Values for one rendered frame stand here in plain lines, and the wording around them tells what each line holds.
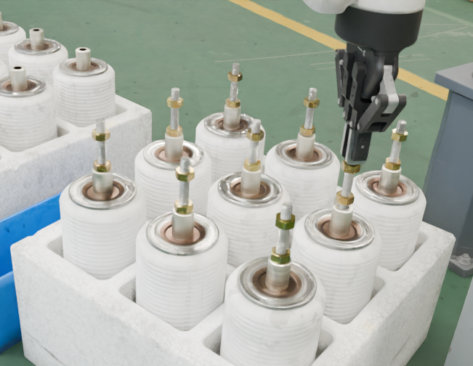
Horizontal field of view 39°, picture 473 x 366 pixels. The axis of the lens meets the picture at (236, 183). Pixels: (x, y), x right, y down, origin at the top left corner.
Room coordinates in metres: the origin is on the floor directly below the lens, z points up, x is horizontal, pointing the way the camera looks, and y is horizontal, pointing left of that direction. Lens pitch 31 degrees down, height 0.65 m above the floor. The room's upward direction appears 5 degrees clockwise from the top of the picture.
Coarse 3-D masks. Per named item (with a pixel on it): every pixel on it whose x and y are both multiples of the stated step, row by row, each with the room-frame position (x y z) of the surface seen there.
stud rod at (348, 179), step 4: (344, 172) 0.59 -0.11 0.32; (344, 176) 0.59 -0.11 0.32; (348, 176) 0.58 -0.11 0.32; (352, 176) 0.59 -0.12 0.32; (344, 180) 0.59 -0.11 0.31; (348, 180) 0.58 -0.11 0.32; (352, 180) 0.59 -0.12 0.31; (344, 184) 0.59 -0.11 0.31; (348, 184) 0.58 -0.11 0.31; (344, 188) 0.59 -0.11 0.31; (348, 188) 0.58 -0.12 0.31; (344, 192) 0.58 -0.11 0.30; (348, 192) 0.58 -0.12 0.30; (344, 196) 0.58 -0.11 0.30; (348, 196) 0.58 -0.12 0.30; (340, 204) 0.59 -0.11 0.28; (344, 208) 0.58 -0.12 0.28
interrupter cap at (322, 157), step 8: (280, 144) 0.77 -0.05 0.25; (288, 144) 0.77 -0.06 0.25; (320, 144) 0.78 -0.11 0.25; (280, 152) 0.75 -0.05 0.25; (288, 152) 0.75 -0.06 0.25; (320, 152) 0.76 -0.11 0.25; (328, 152) 0.76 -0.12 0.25; (280, 160) 0.73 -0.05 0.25; (288, 160) 0.73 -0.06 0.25; (296, 160) 0.73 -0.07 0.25; (304, 160) 0.74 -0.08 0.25; (312, 160) 0.73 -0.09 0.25; (320, 160) 0.73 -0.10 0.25; (328, 160) 0.73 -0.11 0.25; (304, 168) 0.71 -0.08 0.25; (312, 168) 0.72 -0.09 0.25; (320, 168) 0.72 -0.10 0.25
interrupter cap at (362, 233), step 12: (312, 216) 0.61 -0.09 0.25; (324, 216) 0.61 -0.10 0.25; (360, 216) 0.61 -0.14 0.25; (312, 228) 0.58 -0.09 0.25; (324, 228) 0.59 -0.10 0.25; (360, 228) 0.59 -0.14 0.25; (372, 228) 0.59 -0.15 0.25; (324, 240) 0.56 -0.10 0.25; (336, 240) 0.56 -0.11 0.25; (348, 240) 0.57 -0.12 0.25; (360, 240) 0.57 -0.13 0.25; (372, 240) 0.57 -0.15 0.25
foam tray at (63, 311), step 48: (48, 240) 0.62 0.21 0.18; (288, 240) 0.68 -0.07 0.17; (432, 240) 0.69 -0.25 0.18; (48, 288) 0.57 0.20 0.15; (96, 288) 0.54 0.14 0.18; (384, 288) 0.58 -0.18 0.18; (432, 288) 0.66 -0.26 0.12; (48, 336) 0.57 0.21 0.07; (96, 336) 0.52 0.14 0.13; (144, 336) 0.48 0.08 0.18; (192, 336) 0.48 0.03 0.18; (336, 336) 0.50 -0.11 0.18; (384, 336) 0.54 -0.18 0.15
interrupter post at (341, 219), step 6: (336, 204) 0.59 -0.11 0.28; (336, 210) 0.58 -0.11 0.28; (342, 210) 0.58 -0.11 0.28; (348, 210) 0.58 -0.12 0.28; (336, 216) 0.58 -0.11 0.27; (342, 216) 0.58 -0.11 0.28; (348, 216) 0.58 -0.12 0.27; (330, 222) 0.59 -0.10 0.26; (336, 222) 0.58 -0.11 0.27; (342, 222) 0.58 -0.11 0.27; (348, 222) 0.58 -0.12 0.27; (330, 228) 0.59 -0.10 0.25; (336, 228) 0.58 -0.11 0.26; (342, 228) 0.58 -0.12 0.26; (348, 228) 0.58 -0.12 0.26; (336, 234) 0.58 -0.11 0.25; (342, 234) 0.58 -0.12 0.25
